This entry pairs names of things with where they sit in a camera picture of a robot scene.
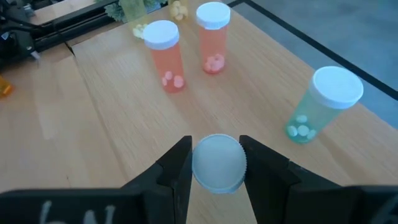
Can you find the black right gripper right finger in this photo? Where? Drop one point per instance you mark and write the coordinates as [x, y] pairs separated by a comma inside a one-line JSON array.
[[311, 205]]

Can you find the large orange pill bottle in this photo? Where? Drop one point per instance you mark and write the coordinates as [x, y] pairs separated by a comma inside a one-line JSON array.
[[4, 87]]

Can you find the small teal pill bottle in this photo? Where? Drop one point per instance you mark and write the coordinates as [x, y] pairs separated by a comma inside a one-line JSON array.
[[219, 163], [337, 87]]

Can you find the black aluminium table frame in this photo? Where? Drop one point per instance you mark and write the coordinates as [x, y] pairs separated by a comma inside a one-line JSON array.
[[77, 21]]

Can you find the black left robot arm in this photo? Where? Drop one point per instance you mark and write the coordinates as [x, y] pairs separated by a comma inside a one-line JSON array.
[[15, 40]]

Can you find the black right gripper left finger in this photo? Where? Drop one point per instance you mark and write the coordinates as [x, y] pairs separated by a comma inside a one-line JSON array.
[[93, 207]]

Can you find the small red pill bottle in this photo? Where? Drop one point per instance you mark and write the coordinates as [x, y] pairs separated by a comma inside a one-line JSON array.
[[161, 34], [213, 15]]

